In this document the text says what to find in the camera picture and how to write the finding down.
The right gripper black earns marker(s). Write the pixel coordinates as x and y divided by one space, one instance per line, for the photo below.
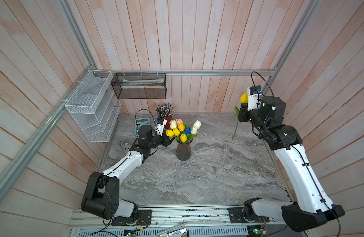
244 113

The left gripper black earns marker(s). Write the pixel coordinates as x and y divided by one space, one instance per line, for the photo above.
166 141

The yellow tulip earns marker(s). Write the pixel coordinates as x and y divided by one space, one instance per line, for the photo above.
183 138
176 132
170 133
181 127

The dark red ribbed glass vase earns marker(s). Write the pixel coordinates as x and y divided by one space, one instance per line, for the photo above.
184 151

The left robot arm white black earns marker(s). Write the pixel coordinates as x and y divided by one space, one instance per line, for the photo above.
102 194

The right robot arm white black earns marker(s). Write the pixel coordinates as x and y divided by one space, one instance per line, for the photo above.
313 207

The red metal pencil bucket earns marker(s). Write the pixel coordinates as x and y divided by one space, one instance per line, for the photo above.
169 119

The cream white tulip near pink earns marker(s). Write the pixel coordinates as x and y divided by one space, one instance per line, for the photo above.
173 124

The pink tulip front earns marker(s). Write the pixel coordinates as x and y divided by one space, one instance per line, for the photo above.
179 121

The bundle of pencils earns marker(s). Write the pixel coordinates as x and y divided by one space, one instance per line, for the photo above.
164 111

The grey calculator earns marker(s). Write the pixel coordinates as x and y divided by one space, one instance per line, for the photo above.
139 122

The white tulip lower right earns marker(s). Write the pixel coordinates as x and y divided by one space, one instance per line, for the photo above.
194 130

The white tulip tall right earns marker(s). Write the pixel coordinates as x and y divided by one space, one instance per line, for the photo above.
197 124

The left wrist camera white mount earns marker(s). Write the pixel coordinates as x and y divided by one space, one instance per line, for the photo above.
160 124

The black wire mesh basket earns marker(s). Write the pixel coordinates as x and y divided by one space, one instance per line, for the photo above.
139 85

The white wire mesh shelf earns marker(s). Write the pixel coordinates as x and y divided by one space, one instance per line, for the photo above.
94 107

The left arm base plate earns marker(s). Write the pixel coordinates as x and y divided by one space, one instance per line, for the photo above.
140 217

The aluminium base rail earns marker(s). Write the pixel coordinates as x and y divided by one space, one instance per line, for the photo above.
164 216

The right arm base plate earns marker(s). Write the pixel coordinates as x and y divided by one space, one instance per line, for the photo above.
245 215

